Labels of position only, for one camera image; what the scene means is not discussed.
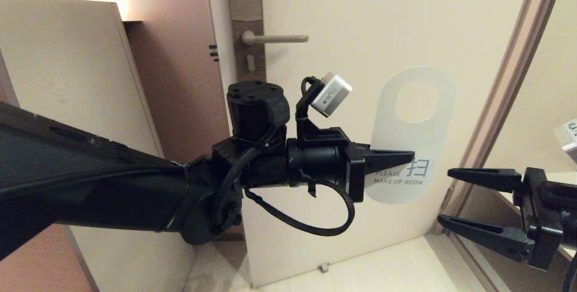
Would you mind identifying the translucent white door hanger sign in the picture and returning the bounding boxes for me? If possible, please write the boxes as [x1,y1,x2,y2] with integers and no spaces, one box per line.
[364,66,457,205]

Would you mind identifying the silver door handle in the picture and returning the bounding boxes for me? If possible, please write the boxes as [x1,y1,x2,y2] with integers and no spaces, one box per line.
[241,30,310,46]

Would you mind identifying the cream white door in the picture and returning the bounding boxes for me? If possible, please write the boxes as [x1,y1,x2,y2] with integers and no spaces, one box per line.
[205,0,538,289]

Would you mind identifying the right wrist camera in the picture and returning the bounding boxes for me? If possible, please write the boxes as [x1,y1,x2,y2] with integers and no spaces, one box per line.
[553,119,577,164]

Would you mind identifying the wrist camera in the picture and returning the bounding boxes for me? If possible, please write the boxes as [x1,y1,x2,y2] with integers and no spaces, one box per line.
[553,119,577,164]
[295,73,353,145]

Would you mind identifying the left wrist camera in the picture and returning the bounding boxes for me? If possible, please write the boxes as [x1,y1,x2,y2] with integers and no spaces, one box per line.
[295,73,353,145]

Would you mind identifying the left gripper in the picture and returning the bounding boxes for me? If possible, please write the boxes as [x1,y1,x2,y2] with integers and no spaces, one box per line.
[287,141,416,203]

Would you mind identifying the black cable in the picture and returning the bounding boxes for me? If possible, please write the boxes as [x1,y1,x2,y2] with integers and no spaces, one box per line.
[245,178,356,237]

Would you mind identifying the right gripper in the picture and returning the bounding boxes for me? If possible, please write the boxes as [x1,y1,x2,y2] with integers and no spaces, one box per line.
[438,167,577,271]

